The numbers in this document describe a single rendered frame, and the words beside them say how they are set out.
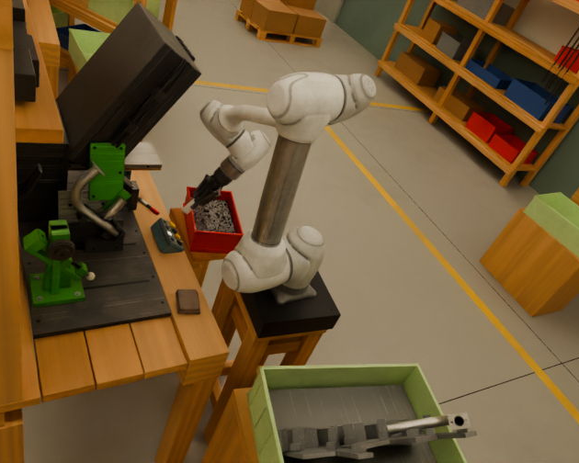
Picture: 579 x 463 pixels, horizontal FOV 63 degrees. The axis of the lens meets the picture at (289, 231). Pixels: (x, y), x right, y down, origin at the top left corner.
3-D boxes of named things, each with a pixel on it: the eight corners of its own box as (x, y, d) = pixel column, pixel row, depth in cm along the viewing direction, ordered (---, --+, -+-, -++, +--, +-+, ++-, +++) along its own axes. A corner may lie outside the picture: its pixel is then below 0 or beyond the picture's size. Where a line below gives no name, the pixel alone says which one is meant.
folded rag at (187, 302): (175, 292, 170) (176, 287, 169) (197, 293, 174) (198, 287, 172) (176, 314, 163) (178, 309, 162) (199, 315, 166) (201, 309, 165)
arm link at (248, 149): (246, 168, 193) (223, 145, 188) (274, 142, 190) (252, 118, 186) (247, 175, 183) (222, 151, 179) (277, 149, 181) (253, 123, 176)
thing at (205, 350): (122, 142, 258) (126, 118, 250) (220, 377, 168) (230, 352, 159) (95, 141, 251) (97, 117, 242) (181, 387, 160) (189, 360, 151)
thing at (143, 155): (150, 148, 199) (151, 142, 197) (161, 171, 189) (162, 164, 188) (46, 145, 178) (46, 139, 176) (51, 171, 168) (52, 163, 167)
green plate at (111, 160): (117, 191, 179) (119, 136, 171) (122, 200, 174) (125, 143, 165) (84, 191, 173) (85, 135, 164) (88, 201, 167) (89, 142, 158)
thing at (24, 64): (29, 73, 124) (29, 48, 120) (36, 103, 115) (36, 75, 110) (-3, 71, 120) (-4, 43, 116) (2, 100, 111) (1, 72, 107)
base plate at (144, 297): (105, 141, 231) (105, 138, 230) (170, 316, 164) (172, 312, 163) (5, 138, 209) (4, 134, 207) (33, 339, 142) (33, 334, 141)
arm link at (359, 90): (336, 88, 151) (304, 87, 143) (379, 63, 137) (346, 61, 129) (346, 128, 151) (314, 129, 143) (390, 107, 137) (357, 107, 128)
